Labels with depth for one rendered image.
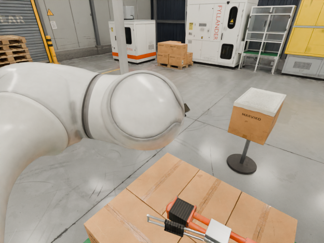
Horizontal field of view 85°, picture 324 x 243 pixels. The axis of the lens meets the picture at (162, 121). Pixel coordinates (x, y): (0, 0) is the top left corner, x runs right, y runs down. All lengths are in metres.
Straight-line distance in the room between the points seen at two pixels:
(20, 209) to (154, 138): 2.53
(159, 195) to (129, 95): 1.44
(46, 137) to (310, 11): 7.62
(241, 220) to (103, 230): 0.99
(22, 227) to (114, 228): 1.24
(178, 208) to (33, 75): 0.60
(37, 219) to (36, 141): 2.25
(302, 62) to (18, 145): 7.79
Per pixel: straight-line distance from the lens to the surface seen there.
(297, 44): 7.71
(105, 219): 1.54
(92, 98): 0.24
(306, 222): 2.57
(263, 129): 2.14
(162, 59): 7.78
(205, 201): 1.60
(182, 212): 0.70
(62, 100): 0.25
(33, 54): 9.74
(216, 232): 0.70
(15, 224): 2.56
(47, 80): 0.27
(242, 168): 2.74
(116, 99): 0.19
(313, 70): 7.88
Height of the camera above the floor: 1.82
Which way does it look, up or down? 31 degrees down
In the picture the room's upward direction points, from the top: straight up
